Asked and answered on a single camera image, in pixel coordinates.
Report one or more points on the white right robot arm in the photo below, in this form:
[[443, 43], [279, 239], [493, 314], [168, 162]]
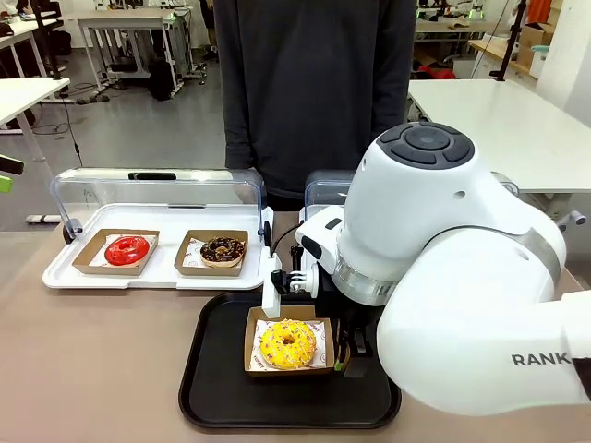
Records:
[[461, 277]]

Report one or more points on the large white side table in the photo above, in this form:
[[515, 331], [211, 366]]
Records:
[[508, 120]]

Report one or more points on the chocolate nut donut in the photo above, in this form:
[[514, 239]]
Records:
[[222, 251]]

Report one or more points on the black camera stand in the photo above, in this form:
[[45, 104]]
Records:
[[508, 41]]

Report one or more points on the brown cardboard donut box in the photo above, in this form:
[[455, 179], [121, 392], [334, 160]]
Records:
[[189, 270], [250, 323], [83, 263]]

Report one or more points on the red glazed donut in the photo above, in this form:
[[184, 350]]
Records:
[[127, 251]]

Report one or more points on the person left forearm grey sleeve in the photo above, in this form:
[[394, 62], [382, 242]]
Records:
[[392, 92]]

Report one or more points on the small white side table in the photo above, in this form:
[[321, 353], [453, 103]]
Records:
[[23, 94]]

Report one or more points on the open cardboard box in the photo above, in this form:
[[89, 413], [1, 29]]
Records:
[[535, 41]]

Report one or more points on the large black serving tray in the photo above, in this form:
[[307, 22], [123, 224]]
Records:
[[217, 369]]

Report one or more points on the white-framed background desk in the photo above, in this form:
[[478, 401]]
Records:
[[124, 23]]

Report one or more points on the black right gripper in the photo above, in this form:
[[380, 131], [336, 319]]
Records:
[[330, 295]]

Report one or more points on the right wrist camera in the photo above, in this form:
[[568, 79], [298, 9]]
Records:
[[271, 300]]

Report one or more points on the grey power strip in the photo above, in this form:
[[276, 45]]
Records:
[[92, 99]]

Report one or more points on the red bag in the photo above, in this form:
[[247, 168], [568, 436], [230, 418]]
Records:
[[436, 73]]

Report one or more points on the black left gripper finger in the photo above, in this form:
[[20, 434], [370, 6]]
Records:
[[3, 183], [11, 165]]

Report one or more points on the person right forearm grey sleeve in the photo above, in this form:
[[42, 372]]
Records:
[[240, 138]]

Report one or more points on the yellow sprinkled donut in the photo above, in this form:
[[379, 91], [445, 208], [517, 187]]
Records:
[[277, 346]]

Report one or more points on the long white background table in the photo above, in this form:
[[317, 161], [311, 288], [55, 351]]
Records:
[[457, 27]]

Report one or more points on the black backpack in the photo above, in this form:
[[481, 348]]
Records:
[[160, 80]]

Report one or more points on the person torso dark grey sweater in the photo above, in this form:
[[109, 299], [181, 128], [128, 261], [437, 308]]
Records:
[[314, 92]]

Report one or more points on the black chair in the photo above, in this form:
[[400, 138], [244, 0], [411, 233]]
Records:
[[51, 32]]

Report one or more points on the wooden top workbench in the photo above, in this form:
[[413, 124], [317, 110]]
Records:
[[494, 51]]

